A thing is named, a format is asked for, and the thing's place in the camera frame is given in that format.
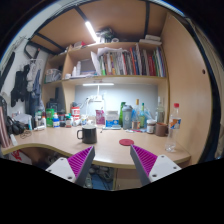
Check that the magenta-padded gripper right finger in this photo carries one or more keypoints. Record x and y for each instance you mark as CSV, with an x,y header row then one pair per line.
x,y
163,166

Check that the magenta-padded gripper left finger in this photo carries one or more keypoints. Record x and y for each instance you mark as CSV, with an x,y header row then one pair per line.
x,y
60,166

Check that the clear red-capped water bottle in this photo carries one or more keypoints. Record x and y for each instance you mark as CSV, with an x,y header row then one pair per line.
x,y
173,126

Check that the brown mug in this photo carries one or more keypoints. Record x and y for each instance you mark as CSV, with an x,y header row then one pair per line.
x,y
161,130

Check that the dark jar with white lid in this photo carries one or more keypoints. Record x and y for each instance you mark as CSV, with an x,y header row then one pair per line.
x,y
151,127

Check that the black mug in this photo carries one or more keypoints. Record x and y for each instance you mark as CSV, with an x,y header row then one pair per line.
x,y
89,135

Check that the flat round red coaster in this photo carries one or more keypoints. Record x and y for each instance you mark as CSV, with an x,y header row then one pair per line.
x,y
126,142

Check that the green canister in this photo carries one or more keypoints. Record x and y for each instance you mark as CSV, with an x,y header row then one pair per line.
x,y
50,117

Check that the small green bottle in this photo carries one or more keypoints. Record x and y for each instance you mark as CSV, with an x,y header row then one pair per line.
x,y
142,118

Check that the tall clear glass bottle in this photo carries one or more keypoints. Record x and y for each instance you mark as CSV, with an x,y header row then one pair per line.
x,y
160,113

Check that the red and white container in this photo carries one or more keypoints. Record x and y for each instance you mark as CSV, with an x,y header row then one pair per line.
x,y
75,112

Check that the yellow-capped clear bottle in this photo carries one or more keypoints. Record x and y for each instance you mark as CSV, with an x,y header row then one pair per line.
x,y
136,115

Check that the grey shaker bottle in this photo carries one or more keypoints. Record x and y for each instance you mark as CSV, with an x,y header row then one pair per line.
x,y
127,118

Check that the pink pouch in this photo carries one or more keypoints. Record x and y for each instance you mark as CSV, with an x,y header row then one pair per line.
x,y
100,117

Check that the blue and white carton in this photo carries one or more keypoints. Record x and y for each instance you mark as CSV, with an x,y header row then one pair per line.
x,y
112,120

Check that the white power strip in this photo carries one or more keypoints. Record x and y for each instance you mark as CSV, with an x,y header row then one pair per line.
x,y
96,98

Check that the hanging dark clothes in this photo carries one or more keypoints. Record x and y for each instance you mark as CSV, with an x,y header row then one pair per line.
x,y
23,86

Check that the white desk lamp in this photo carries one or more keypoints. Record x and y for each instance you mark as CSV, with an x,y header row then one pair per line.
x,y
98,84

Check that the wooden shelf unit with books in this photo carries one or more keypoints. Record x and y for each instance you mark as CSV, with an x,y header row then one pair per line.
x,y
116,63

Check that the ceiling tube light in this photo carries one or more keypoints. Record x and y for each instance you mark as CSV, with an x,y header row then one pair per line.
x,y
91,31

